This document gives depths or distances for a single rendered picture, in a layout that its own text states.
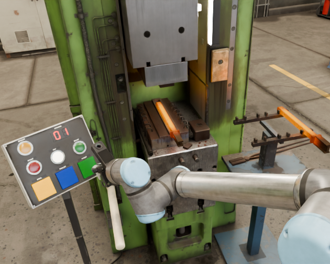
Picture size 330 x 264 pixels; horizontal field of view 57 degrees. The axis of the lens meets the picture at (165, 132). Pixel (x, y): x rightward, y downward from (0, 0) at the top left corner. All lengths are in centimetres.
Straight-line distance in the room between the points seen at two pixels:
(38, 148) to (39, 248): 129
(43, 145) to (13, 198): 170
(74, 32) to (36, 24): 528
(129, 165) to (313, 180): 51
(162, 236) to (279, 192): 129
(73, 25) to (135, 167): 74
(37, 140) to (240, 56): 107
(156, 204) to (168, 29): 73
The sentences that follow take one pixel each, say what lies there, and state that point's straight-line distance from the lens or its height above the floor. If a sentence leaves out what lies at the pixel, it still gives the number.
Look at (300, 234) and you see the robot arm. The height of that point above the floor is 141.
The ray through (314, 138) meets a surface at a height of 103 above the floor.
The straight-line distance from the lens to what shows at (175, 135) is 150.
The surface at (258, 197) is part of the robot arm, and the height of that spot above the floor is 128.
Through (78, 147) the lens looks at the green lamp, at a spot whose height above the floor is 109.
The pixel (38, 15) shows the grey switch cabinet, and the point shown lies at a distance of 668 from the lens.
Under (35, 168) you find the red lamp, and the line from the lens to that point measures 133.
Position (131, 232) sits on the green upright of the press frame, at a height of 18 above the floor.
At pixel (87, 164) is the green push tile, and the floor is 102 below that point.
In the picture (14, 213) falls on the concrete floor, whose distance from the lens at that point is 287.
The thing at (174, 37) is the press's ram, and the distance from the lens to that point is 136.
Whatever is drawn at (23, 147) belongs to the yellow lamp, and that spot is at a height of 117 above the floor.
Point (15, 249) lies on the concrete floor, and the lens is 259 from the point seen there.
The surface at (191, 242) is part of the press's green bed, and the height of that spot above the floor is 16.
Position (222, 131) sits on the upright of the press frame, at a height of 85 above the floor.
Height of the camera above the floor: 183
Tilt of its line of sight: 32 degrees down
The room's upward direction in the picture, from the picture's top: 4 degrees counter-clockwise
